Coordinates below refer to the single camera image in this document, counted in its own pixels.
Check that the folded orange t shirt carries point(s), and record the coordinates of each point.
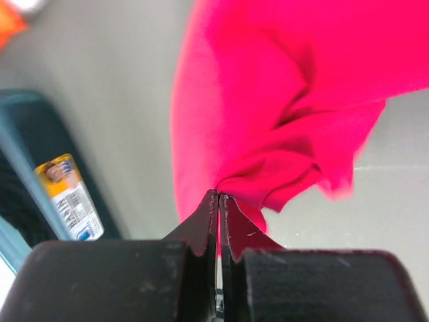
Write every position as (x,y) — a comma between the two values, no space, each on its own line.
(11,23)

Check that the teal plastic basin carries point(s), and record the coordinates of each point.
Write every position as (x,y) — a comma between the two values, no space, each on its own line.
(32,133)

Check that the black garment in basin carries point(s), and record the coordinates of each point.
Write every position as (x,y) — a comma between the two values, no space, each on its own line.
(20,210)

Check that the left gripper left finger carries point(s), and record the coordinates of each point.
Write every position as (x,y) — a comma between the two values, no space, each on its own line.
(171,279)

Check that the basin product label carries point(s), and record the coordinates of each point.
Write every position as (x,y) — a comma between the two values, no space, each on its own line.
(67,191)

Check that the red t shirt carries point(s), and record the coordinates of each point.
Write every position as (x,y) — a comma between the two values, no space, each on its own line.
(271,98)

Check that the folded white green t shirt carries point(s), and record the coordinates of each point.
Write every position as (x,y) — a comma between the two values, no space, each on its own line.
(28,7)

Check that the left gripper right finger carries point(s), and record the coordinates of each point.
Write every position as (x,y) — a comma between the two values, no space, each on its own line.
(263,281)

